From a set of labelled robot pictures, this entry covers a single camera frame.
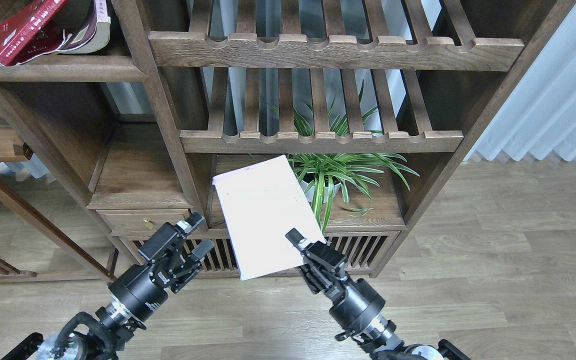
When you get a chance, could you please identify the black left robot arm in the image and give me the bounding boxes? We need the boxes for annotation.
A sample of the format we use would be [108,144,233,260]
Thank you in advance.
[4,212,214,360]

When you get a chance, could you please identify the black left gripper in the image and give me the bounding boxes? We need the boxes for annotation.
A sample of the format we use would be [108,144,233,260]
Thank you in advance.
[108,212,215,325]

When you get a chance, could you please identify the dark wooden bookshelf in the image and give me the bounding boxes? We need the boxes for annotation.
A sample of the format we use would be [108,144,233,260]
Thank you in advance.
[0,0,576,280]

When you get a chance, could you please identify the maroon book white characters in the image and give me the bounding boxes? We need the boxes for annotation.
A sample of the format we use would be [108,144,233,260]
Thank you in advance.
[55,0,112,55]

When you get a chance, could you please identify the brass drawer knob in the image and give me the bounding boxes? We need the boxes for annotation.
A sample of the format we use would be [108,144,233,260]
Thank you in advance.
[142,218,154,230]

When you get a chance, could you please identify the white paperback book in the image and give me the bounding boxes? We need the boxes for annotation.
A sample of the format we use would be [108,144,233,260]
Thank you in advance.
[212,155,325,281]

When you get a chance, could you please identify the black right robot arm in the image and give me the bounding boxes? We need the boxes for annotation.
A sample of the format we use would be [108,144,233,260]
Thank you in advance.
[285,228,468,360]

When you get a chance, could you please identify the red paperback book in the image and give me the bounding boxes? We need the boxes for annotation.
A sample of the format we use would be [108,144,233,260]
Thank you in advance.
[0,0,72,67]

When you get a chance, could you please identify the white plant pot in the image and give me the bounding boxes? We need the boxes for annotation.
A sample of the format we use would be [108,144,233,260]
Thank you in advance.
[302,177,342,204]

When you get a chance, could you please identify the white curtain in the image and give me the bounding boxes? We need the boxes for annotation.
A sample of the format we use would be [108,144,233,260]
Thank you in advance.
[465,0,576,163]

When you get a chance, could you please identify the green spider plant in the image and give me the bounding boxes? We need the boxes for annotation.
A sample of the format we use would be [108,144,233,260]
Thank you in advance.
[268,80,421,233]

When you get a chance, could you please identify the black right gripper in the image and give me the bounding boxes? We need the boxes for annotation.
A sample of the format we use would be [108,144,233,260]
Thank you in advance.
[285,228,386,337]

